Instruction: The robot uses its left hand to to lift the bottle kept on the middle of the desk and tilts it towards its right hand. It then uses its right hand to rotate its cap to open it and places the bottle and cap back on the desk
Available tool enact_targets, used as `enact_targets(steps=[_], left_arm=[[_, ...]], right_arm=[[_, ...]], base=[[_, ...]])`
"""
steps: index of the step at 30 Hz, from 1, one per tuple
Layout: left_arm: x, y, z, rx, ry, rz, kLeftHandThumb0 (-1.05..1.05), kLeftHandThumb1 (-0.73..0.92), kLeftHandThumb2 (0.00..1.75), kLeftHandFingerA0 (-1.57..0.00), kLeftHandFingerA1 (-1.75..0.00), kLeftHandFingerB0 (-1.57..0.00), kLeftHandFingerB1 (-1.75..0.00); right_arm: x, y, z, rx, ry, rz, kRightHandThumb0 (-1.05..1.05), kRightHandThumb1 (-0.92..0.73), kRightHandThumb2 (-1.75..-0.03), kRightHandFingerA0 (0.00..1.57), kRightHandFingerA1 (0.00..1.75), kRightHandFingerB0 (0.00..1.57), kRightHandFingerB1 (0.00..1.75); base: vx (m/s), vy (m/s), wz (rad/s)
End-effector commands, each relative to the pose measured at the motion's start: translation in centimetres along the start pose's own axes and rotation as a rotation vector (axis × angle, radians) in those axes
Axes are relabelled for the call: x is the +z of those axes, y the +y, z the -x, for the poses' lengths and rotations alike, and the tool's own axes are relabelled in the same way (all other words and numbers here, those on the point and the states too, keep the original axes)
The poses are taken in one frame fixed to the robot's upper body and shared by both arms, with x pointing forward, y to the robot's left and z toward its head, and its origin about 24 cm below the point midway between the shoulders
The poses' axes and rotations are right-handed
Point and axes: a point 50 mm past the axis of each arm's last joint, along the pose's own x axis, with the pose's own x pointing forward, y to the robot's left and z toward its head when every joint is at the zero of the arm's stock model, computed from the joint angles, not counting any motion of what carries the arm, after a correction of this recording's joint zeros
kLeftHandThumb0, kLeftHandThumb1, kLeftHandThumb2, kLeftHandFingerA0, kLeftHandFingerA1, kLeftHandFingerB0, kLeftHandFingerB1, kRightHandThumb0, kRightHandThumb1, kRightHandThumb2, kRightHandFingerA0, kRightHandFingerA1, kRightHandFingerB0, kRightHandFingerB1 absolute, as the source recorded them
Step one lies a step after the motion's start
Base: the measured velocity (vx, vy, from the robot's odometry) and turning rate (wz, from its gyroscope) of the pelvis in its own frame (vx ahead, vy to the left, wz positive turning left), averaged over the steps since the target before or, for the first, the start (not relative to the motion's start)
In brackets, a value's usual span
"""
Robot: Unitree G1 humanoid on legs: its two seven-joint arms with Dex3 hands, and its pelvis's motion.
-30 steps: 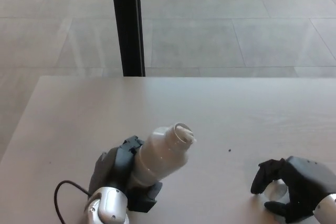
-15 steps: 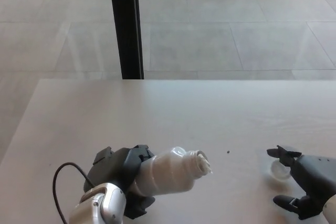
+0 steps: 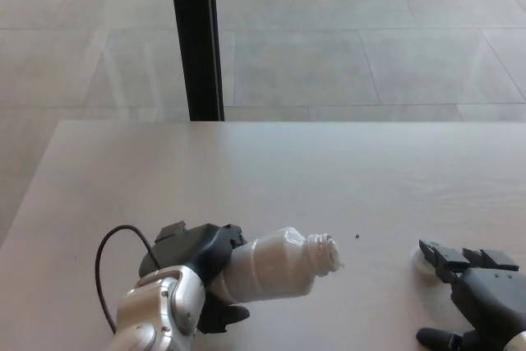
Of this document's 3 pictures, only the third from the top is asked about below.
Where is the white plastic bottle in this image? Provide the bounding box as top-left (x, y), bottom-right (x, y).
top-left (213, 226), bottom-right (346, 304)

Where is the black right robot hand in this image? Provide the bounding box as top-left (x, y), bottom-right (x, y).
top-left (415, 238), bottom-right (526, 351)

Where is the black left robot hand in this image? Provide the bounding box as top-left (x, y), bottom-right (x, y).
top-left (138, 222), bottom-right (252, 336)

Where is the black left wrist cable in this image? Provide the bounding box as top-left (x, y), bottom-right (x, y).
top-left (95, 224), bottom-right (164, 334)

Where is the black vertical frame post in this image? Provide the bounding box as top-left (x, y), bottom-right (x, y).
top-left (167, 0), bottom-right (226, 122)

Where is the white screw cap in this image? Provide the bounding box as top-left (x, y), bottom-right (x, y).
top-left (412, 247), bottom-right (437, 279)

